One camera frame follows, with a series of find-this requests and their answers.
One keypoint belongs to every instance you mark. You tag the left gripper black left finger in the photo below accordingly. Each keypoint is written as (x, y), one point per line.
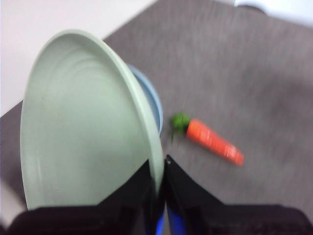
(97, 220)

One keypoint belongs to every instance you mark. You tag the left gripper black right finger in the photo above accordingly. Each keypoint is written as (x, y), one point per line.
(220, 220)

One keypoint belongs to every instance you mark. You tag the orange carrot with green leaves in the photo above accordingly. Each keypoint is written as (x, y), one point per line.
(210, 139)

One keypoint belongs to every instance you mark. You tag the green plate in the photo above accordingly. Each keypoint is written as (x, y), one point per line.
(80, 122)

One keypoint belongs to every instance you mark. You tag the blue plate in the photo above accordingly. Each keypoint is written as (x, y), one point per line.
(152, 102)

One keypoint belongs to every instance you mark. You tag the white rounded object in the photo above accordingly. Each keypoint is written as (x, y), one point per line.
(247, 3)

